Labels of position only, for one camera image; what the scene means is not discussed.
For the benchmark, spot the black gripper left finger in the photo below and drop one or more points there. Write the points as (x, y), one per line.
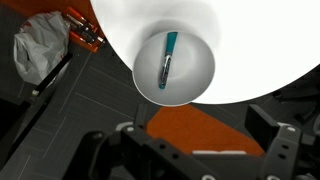
(156, 156)

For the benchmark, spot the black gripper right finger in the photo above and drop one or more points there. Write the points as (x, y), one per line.
(276, 146)

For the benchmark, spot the green marker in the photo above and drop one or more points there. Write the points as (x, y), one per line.
(167, 58)

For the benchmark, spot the white bowl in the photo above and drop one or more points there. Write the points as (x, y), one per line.
(190, 73)

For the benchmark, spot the black metal bar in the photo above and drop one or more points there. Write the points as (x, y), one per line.
(50, 76)

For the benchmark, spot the orange tray of markers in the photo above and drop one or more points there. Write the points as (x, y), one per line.
(83, 28)

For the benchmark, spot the white plastic bag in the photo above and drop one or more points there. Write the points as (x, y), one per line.
(38, 46)

